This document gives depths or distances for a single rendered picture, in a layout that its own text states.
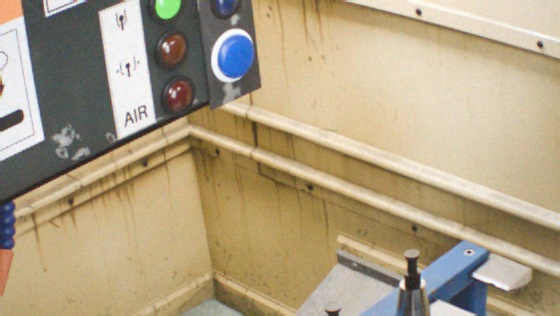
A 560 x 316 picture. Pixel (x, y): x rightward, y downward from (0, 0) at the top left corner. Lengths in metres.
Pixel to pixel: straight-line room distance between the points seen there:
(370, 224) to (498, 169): 0.34
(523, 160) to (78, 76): 0.99
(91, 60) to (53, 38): 0.03
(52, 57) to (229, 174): 1.46
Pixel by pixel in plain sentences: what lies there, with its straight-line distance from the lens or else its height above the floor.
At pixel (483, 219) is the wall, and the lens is 1.64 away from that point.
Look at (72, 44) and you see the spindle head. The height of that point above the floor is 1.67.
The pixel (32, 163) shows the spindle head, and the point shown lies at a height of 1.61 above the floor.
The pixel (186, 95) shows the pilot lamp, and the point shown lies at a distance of 0.69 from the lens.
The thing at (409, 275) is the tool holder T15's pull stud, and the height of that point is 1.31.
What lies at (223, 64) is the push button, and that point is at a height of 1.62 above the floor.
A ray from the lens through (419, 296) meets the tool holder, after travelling 1.05.
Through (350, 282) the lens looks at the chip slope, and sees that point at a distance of 1.88.
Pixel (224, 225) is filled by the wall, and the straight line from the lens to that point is 2.16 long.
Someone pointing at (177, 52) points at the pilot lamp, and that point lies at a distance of 0.68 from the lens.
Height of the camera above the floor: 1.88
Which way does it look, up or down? 27 degrees down
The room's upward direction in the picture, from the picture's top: 6 degrees counter-clockwise
